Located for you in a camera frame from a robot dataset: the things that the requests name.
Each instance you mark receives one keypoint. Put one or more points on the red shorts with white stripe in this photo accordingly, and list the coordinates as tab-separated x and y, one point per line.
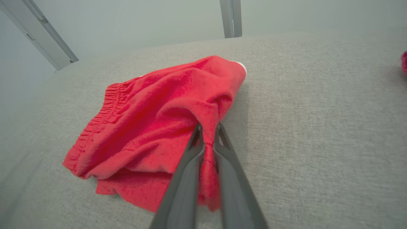
152	121

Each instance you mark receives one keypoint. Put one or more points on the red white-sleeved T-shirt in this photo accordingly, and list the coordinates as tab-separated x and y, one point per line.
404	63

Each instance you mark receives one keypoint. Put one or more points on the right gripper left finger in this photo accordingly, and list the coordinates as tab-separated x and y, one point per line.
184	190

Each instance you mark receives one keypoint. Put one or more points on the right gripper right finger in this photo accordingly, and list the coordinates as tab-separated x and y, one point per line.
237	197

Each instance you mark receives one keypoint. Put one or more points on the grey aluminium frame post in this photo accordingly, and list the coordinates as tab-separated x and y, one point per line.
231	17
41	35

